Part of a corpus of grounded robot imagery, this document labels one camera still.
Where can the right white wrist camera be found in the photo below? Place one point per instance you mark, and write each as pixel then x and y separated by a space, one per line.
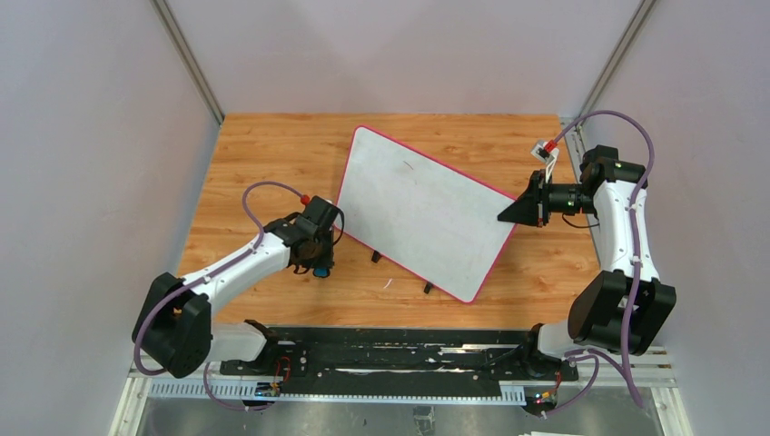
pixel 547 152

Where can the blue black eraser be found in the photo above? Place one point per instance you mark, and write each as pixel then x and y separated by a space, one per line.
pixel 322 272

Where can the left aluminium corner post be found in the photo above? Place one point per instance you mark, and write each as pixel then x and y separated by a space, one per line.
pixel 176 34

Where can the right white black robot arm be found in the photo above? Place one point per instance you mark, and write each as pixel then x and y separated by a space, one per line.
pixel 624 307

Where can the right aluminium corner post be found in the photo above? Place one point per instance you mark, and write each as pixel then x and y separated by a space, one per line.
pixel 624 43

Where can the pink framed whiteboard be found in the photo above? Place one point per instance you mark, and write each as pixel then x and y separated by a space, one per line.
pixel 429 218

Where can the aluminium corner post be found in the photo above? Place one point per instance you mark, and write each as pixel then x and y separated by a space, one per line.
pixel 176 34
pixel 624 43

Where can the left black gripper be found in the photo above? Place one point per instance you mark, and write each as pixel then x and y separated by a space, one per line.
pixel 328 243

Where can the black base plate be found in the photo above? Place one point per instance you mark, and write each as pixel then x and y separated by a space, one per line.
pixel 401 363

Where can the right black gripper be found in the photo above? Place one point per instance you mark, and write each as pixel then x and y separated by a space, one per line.
pixel 538 199

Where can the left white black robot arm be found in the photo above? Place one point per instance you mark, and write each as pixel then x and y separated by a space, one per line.
pixel 176 325

